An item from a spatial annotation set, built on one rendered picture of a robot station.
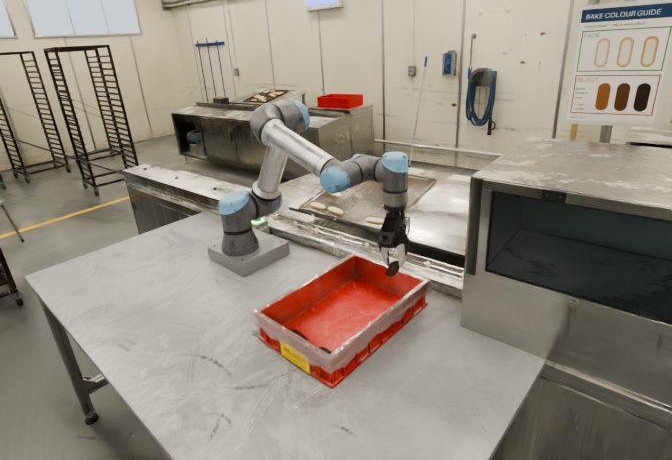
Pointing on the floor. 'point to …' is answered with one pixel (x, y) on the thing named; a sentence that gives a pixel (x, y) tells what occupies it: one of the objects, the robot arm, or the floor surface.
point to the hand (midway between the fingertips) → (393, 264)
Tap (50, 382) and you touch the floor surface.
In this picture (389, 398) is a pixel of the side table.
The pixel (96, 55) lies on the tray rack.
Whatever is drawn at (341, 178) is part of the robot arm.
